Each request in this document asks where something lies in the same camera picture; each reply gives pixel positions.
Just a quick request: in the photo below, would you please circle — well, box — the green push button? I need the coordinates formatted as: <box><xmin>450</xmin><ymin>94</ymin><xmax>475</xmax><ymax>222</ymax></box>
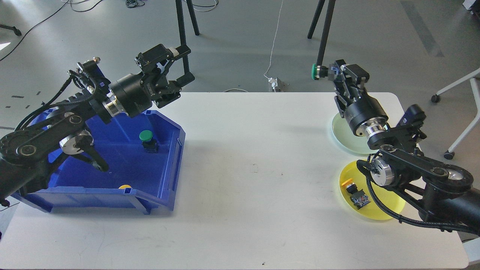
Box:
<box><xmin>311</xmin><ymin>64</ymin><xmax>339</xmax><ymax>81</ymax></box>
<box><xmin>139</xmin><ymin>130</ymin><xmax>158</xmax><ymax>153</ymax></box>

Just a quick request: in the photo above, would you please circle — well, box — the blue plastic storage bin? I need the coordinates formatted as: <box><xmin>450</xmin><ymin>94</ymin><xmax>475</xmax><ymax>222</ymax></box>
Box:
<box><xmin>12</xmin><ymin>110</ymin><xmax>185</xmax><ymax>214</ymax></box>

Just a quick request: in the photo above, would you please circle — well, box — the yellow push button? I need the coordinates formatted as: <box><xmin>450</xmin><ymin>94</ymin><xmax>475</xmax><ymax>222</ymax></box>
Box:
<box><xmin>341</xmin><ymin>178</ymin><xmax>371</xmax><ymax>210</ymax></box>

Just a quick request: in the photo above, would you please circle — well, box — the white power adapter on floor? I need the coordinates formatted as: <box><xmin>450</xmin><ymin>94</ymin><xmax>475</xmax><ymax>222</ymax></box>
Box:
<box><xmin>268</xmin><ymin>77</ymin><xmax>287</xmax><ymax>93</ymax></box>

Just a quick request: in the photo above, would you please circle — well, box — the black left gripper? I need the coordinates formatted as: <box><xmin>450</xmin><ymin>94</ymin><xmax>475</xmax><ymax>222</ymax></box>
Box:
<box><xmin>109</xmin><ymin>44</ymin><xmax>195</xmax><ymax>118</ymax></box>

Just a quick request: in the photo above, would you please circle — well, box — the pale green plastic plate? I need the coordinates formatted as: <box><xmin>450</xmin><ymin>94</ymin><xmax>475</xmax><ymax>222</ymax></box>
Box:
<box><xmin>331</xmin><ymin>113</ymin><xmax>376</xmax><ymax>156</ymax></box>

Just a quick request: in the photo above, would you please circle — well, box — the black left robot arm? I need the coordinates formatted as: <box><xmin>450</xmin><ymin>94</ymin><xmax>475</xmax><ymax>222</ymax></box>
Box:
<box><xmin>0</xmin><ymin>44</ymin><xmax>194</xmax><ymax>207</ymax></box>

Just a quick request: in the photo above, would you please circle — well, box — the white floor cable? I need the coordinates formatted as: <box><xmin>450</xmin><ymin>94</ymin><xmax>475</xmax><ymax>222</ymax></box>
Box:
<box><xmin>223</xmin><ymin>0</ymin><xmax>284</xmax><ymax>93</ymax></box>

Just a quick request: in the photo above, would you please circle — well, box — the black stand leg left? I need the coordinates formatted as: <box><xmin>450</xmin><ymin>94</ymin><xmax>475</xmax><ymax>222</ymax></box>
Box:
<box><xmin>175</xmin><ymin>0</ymin><xmax>200</xmax><ymax>45</ymax></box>

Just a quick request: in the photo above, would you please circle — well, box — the black stand leg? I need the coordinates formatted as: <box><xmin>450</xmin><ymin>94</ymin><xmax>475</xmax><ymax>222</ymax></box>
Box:
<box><xmin>307</xmin><ymin>0</ymin><xmax>336</xmax><ymax>66</ymax></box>
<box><xmin>175</xmin><ymin>0</ymin><xmax>200</xmax><ymax>45</ymax></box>

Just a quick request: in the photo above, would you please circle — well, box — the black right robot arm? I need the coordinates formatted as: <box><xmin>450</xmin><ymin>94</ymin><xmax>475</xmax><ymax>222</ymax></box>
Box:
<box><xmin>319</xmin><ymin>59</ymin><xmax>480</xmax><ymax>235</ymax></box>

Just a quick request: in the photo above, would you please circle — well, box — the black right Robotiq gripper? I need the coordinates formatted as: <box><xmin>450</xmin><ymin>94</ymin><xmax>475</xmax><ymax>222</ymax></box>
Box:
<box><xmin>328</xmin><ymin>59</ymin><xmax>389</xmax><ymax>136</ymax></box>

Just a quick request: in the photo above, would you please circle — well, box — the black stand leg right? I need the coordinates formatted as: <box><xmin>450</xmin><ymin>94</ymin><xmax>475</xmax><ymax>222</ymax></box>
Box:
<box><xmin>307</xmin><ymin>0</ymin><xmax>336</xmax><ymax>66</ymax></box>

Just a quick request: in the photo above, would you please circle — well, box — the yellow plastic plate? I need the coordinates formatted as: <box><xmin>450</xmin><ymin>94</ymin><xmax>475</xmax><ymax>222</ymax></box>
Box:
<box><xmin>337</xmin><ymin>161</ymin><xmax>406</xmax><ymax>221</ymax></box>

